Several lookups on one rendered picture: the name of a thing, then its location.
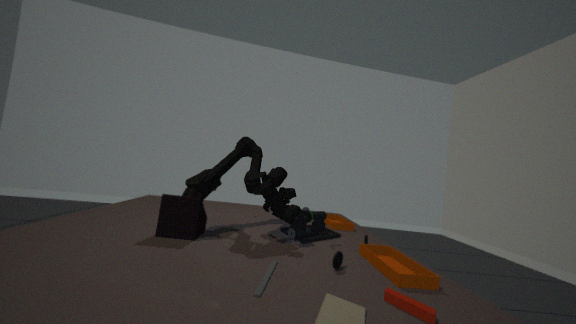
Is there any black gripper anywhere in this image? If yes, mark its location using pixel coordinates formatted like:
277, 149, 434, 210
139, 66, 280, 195
263, 192, 302, 224

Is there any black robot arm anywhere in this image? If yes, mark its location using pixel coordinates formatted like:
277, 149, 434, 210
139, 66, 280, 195
181, 137, 296, 204

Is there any orange shallow tray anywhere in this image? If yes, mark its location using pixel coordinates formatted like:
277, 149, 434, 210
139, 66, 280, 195
359, 244, 440, 291
324, 214, 354, 231

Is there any red flat bar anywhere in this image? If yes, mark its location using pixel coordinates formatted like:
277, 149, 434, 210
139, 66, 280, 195
384, 287, 436, 324

